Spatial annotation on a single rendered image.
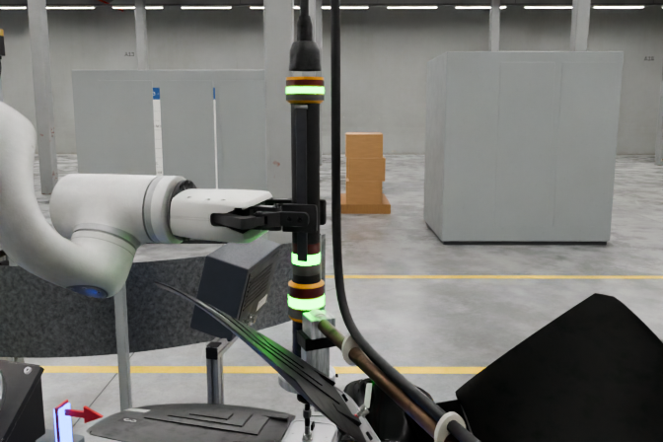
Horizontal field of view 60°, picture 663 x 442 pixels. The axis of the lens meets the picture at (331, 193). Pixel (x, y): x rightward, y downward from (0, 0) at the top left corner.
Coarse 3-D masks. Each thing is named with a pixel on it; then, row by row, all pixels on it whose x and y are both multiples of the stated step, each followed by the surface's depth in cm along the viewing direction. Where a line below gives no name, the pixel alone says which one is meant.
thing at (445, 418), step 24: (336, 0) 56; (336, 24) 56; (336, 48) 56; (336, 72) 57; (336, 96) 57; (336, 120) 57; (336, 144) 58; (336, 168) 58; (336, 192) 58; (336, 216) 58; (336, 240) 59; (336, 264) 59; (336, 288) 59; (360, 336) 55; (384, 360) 51; (408, 384) 47; (432, 408) 43; (456, 432) 40
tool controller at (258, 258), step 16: (256, 240) 154; (208, 256) 134; (224, 256) 136; (240, 256) 139; (256, 256) 142; (272, 256) 150; (208, 272) 134; (224, 272) 133; (240, 272) 132; (256, 272) 138; (272, 272) 155; (208, 288) 135; (224, 288) 134; (240, 288) 133; (256, 288) 142; (224, 304) 134; (240, 304) 134; (256, 304) 147; (192, 320) 137; (208, 320) 136; (240, 320) 137; (224, 336) 136
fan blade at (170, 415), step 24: (144, 408) 79; (168, 408) 79; (192, 408) 79; (216, 408) 79; (240, 408) 80; (96, 432) 67; (120, 432) 69; (144, 432) 70; (168, 432) 70; (192, 432) 71; (216, 432) 71; (240, 432) 72; (264, 432) 72
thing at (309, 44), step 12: (300, 24) 63; (312, 24) 64; (300, 36) 64; (312, 36) 64; (300, 48) 63; (312, 48) 63; (300, 60) 63; (312, 60) 63; (300, 324) 68; (300, 348) 68; (300, 396) 70
